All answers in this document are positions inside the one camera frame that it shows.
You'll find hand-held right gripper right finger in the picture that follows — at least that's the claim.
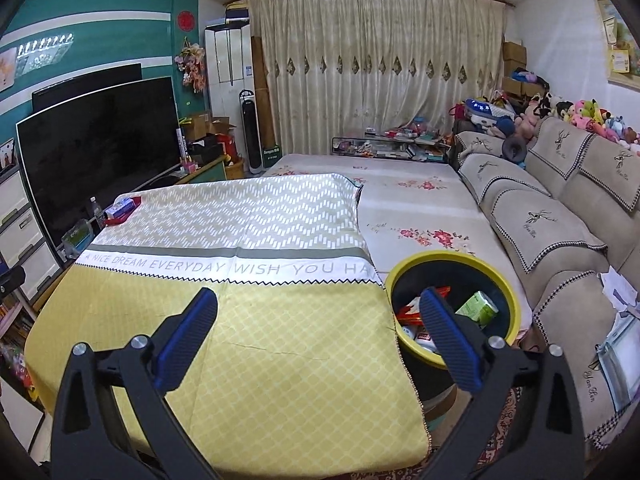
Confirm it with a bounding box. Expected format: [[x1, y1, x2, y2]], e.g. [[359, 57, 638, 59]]
[[417, 286, 586, 480]]

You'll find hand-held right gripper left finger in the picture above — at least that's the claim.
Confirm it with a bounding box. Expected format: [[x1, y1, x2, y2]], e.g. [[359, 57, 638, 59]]
[[50, 287, 221, 480]]

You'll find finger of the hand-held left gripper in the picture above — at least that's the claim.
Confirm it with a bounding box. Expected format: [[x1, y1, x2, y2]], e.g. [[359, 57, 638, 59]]
[[0, 267, 26, 306]]

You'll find light green cardboard box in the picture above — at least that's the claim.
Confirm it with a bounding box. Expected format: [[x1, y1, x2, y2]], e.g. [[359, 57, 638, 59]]
[[454, 291, 500, 331]]

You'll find red snack packet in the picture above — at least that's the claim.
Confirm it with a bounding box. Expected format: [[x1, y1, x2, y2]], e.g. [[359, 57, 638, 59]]
[[396, 286, 451, 326]]

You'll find yellow rimmed dark waste bin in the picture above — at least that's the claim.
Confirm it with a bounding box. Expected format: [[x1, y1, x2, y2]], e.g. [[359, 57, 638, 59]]
[[387, 251, 522, 401]]

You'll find shelf of books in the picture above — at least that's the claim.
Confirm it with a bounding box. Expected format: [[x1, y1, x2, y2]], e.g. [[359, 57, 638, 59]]
[[0, 300, 41, 391]]

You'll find white drawer cabinet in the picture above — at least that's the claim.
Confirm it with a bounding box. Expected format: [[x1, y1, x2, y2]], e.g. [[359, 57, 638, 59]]
[[0, 165, 63, 306]]

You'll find clear plastic box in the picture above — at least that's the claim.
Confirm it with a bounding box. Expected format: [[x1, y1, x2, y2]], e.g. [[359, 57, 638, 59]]
[[61, 220, 96, 261]]

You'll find yellow printed tablecloth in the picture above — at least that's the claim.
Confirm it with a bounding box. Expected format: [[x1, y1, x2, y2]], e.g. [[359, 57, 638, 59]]
[[24, 172, 431, 471]]

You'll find red flat box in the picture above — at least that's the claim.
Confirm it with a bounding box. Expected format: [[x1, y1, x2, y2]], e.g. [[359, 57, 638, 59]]
[[105, 197, 143, 226]]

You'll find large black television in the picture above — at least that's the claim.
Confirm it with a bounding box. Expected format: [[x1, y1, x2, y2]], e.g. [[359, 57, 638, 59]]
[[15, 76, 182, 263]]

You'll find floral white sheet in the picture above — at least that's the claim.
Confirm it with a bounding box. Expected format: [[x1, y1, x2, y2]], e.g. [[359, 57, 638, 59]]
[[262, 152, 481, 281]]

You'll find beige fabric sofa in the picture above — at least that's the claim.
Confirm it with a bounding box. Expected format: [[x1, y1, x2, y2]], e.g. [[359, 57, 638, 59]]
[[452, 116, 640, 461]]

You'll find clear plastic bag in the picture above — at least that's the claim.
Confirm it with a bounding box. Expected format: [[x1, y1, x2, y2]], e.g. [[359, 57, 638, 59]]
[[597, 317, 640, 411]]

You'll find white crumpled paper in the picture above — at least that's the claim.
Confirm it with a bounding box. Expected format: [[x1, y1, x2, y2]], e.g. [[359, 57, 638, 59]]
[[600, 266, 640, 316]]

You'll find dark neck pillow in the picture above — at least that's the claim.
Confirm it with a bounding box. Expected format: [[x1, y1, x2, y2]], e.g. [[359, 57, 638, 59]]
[[502, 136, 528, 161]]

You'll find cluttered glass coffee table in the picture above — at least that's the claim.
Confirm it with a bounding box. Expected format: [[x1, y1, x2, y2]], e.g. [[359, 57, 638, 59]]
[[331, 127, 453, 163]]

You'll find white tower fan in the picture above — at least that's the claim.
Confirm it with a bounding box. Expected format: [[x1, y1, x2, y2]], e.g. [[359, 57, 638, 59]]
[[239, 89, 265, 175]]

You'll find pile of plush toys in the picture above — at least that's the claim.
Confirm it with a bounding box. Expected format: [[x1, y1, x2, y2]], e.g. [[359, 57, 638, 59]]
[[500, 92, 640, 156]]

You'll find artificial flower decoration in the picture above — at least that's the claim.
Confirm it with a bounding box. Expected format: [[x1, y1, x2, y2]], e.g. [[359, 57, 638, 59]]
[[174, 39, 207, 95]]

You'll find white standing air conditioner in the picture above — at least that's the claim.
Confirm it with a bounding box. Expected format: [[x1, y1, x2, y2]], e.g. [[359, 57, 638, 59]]
[[204, 21, 256, 161]]

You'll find beige patterned curtain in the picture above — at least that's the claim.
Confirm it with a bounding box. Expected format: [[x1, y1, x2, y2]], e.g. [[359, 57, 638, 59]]
[[222, 0, 507, 146]]

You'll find stack of cardboard boxes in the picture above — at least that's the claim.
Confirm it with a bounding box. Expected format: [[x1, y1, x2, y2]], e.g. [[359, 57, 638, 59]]
[[502, 40, 528, 96]]

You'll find pink wall picture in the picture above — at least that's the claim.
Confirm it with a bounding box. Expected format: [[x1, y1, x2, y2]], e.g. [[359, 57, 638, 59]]
[[0, 46, 18, 93]]

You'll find framed wall picture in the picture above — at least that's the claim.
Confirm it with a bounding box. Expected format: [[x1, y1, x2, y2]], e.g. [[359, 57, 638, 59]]
[[592, 0, 640, 81]]

